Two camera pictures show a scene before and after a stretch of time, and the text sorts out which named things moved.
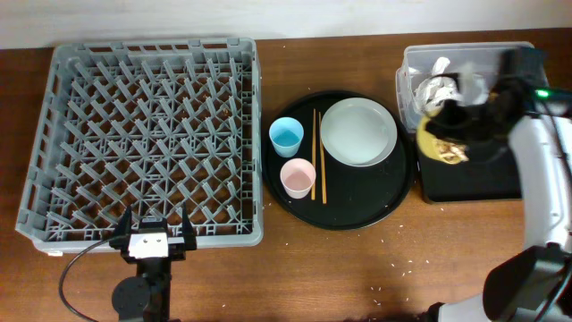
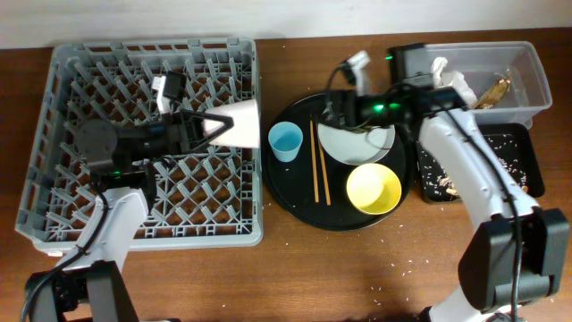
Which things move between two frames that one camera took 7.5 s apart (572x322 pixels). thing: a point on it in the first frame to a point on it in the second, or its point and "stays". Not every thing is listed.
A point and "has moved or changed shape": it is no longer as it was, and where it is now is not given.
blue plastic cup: x=286 y=135 stays
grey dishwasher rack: x=153 y=125 stays
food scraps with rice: x=451 y=152 has moved or changed shape
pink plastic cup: x=298 y=176 to x=244 y=132
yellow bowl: x=438 y=148 has moved or changed shape
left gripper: x=177 y=250 to x=187 y=130
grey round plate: x=357 y=131 stays
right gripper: x=437 y=122 to x=341 y=98
